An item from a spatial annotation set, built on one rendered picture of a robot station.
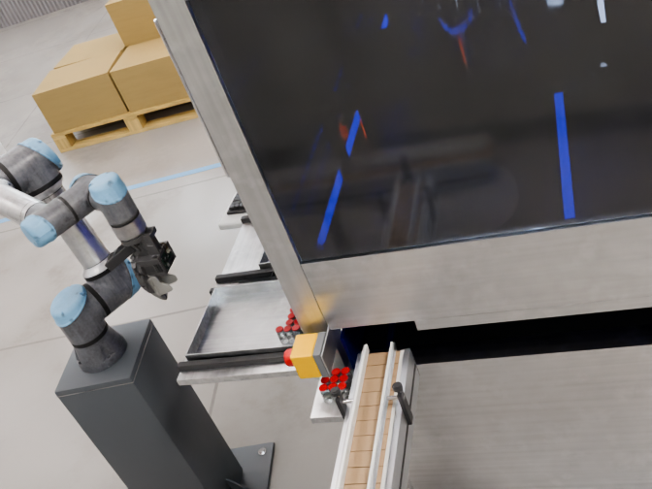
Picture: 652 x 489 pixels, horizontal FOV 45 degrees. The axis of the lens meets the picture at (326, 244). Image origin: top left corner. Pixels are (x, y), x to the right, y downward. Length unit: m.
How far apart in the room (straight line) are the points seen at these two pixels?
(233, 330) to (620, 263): 1.02
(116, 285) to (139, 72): 3.44
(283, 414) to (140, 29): 3.60
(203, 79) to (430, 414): 0.97
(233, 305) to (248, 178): 0.72
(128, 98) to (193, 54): 4.34
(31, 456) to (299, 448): 1.23
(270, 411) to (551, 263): 1.77
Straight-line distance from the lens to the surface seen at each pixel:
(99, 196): 1.83
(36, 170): 2.25
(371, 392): 1.73
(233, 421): 3.18
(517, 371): 1.81
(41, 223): 1.88
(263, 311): 2.13
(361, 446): 1.64
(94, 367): 2.40
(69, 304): 2.31
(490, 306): 1.67
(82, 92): 5.87
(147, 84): 5.67
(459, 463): 2.09
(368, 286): 1.67
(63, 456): 3.52
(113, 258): 1.97
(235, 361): 2.00
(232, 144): 1.51
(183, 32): 1.43
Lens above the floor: 2.16
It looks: 34 degrees down
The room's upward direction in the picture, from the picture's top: 22 degrees counter-clockwise
